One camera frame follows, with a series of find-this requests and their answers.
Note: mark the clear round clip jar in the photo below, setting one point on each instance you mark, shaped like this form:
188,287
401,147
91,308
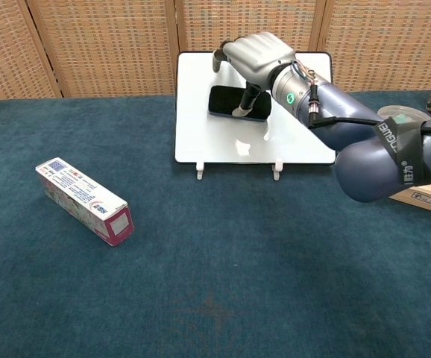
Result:
402,112

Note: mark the white board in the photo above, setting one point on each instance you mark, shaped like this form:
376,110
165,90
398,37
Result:
215,138

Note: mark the white plastic bracket with legs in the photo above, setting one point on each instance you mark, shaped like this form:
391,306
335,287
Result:
277,171

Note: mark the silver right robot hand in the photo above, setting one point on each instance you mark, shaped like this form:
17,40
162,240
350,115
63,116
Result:
256,56

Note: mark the woven bamboo folding screen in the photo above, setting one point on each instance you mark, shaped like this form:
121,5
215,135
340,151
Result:
88,44

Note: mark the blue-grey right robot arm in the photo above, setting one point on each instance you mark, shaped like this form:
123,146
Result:
364,134

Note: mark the beige lidded food container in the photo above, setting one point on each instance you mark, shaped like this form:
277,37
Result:
424,197

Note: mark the black felt whiteboard eraser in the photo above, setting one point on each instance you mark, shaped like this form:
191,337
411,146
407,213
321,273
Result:
224,101

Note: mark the teal blue tablecloth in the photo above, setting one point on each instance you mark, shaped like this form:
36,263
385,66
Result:
200,279

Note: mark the white pink toothpaste box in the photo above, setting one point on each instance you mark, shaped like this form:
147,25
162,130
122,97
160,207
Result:
85,199

